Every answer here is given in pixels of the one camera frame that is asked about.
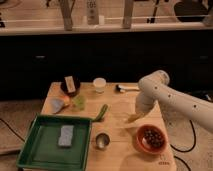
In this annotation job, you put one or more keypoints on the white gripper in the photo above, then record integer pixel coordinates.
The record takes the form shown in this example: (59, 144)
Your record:
(143, 104)

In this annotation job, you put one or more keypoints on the yellow toy banana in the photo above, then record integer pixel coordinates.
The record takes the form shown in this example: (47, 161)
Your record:
(134, 117)

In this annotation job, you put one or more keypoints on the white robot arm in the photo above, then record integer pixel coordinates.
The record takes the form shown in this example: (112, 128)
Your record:
(154, 87)

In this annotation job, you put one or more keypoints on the white plastic cup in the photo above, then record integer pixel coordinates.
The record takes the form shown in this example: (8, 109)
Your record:
(99, 84)

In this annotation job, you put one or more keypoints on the small metal cup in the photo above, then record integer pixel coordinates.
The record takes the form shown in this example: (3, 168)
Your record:
(102, 140)

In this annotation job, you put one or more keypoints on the black white brush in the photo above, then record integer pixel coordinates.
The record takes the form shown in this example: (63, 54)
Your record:
(123, 88)

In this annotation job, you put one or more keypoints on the orange bowl with berries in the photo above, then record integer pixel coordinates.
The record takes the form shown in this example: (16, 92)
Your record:
(150, 139)

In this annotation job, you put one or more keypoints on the green toy lettuce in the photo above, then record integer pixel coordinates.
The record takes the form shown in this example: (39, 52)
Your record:
(79, 102)

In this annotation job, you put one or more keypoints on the dark bowl with block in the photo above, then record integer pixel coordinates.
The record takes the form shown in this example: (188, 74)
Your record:
(70, 86)

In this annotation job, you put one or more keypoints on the orange toy fruit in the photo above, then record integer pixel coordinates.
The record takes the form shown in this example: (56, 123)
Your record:
(65, 100)

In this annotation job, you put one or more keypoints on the blue sponge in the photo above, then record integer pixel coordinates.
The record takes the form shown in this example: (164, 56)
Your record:
(66, 135)

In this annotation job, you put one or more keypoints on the blue grey toy piece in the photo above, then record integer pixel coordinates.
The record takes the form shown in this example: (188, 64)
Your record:
(56, 105)

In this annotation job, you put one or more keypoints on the green plastic tray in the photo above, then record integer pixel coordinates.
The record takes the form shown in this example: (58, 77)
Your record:
(41, 149)

